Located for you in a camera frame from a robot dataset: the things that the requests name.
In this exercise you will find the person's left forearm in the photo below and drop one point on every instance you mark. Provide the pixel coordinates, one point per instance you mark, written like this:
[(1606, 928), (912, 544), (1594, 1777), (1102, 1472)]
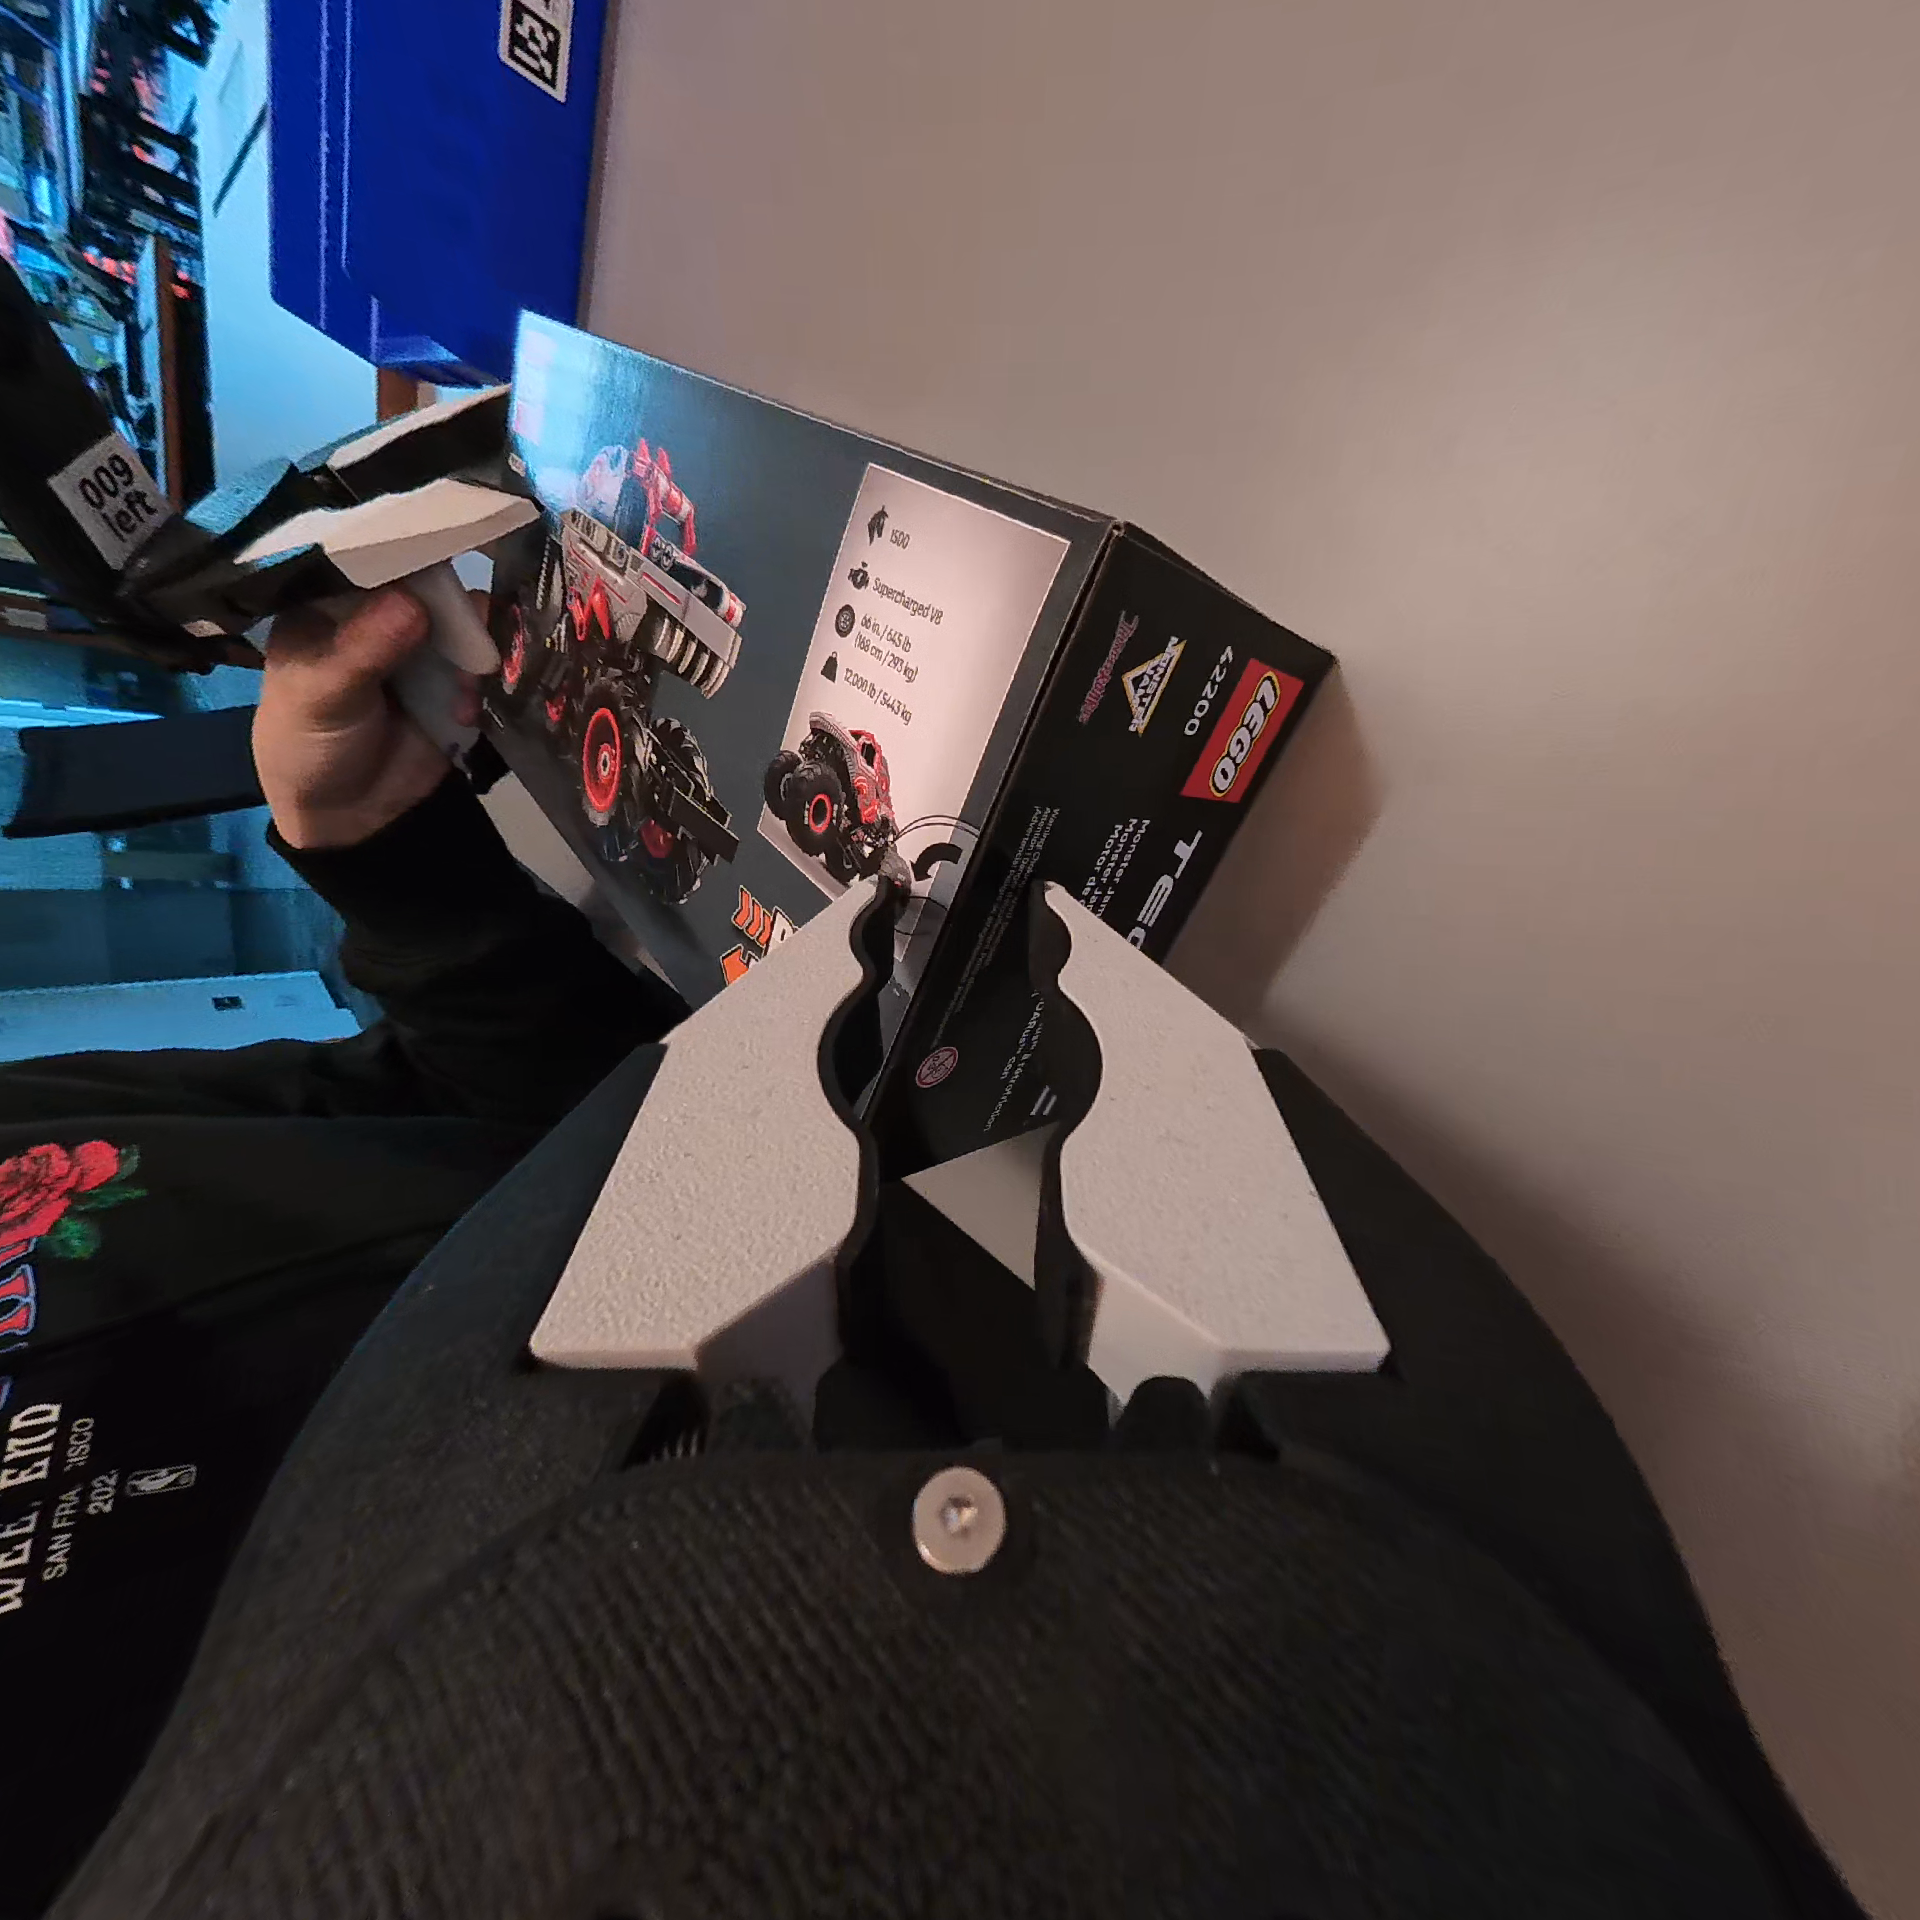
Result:
[(451, 930)]

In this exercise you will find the cluttered shelving unit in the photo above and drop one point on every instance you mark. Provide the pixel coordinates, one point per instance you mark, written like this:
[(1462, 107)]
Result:
[(89, 149)]

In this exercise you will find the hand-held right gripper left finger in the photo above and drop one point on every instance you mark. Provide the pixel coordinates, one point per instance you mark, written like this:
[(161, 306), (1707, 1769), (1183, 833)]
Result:
[(705, 1200)]

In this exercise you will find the white furniture panel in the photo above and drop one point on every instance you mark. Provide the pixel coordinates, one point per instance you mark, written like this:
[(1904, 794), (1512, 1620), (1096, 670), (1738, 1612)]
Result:
[(150, 1019)]

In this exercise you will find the monster truck toy box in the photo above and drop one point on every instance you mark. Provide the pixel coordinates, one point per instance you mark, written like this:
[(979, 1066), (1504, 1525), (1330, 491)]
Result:
[(901, 674)]

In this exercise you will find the dark bar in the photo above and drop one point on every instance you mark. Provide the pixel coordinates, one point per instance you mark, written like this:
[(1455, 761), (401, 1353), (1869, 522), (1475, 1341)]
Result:
[(119, 772)]

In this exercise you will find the wooden post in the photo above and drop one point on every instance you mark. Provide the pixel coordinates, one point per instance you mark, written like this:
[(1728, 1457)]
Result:
[(395, 397)]

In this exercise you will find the person's left hand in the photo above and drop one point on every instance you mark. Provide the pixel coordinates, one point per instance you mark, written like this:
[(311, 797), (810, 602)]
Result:
[(322, 734)]

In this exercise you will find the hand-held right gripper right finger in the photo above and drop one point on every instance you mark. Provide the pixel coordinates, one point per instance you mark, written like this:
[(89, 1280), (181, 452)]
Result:
[(1224, 1200)]

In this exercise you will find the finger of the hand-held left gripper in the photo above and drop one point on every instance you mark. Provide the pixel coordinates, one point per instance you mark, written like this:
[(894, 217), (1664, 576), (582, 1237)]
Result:
[(390, 429), (399, 524)]

